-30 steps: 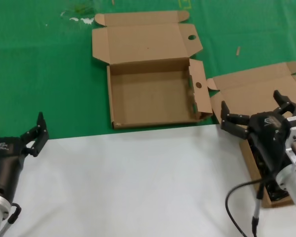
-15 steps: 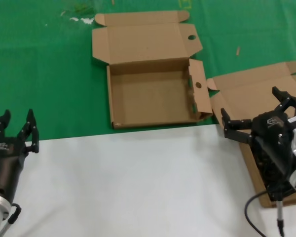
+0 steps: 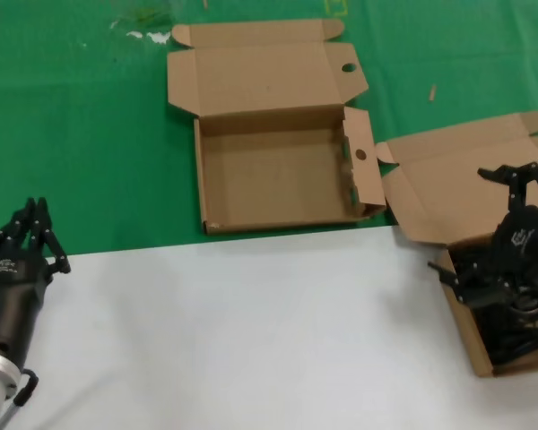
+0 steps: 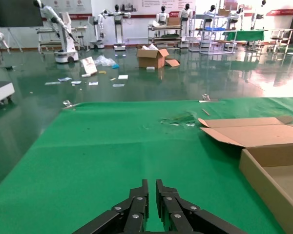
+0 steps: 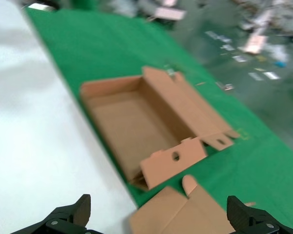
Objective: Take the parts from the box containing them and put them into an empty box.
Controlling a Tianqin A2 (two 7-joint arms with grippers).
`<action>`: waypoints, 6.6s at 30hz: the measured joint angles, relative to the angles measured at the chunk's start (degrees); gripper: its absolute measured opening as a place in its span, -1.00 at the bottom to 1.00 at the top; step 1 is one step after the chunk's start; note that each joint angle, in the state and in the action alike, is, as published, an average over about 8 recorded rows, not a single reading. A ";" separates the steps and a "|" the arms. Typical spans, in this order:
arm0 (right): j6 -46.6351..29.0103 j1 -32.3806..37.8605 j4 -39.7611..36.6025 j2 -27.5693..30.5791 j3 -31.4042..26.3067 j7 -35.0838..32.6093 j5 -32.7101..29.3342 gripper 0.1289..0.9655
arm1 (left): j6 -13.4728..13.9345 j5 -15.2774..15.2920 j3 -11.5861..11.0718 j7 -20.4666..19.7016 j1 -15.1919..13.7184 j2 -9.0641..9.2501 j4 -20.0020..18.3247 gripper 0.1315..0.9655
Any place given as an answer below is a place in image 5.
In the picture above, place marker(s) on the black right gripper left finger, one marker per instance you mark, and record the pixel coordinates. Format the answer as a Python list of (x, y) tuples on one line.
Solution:
[(63, 219)]

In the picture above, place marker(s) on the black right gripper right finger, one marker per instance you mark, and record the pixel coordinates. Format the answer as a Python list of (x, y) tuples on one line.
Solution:
[(249, 219)]

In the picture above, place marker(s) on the open brown cardboard box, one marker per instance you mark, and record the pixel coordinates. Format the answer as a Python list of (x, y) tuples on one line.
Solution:
[(175, 214), (127, 122)]

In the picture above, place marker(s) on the flat white box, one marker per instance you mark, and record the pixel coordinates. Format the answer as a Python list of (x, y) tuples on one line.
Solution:
[(271, 75)]

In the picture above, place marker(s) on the metal cloth clip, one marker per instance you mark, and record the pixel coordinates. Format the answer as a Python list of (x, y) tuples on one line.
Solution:
[(225, 85)]

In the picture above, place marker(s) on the white paper leaflet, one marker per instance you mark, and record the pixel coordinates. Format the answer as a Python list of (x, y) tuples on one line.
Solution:
[(256, 76), (240, 58), (217, 36), (228, 47)]

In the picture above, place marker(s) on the blue scrap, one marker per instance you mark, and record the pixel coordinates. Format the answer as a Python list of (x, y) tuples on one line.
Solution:
[(280, 64)]

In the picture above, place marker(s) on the torn clear plastic scrap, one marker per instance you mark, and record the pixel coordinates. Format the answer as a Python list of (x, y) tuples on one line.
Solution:
[(170, 72)]

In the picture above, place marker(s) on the clear plastic bag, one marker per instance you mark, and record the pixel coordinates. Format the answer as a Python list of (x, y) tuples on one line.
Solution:
[(280, 52)]

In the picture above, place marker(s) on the red white leaflet board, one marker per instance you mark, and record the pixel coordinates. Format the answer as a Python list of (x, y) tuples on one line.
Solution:
[(255, 44)]

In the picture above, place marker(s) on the green table cloth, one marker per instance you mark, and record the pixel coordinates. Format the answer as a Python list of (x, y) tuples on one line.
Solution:
[(100, 44)]

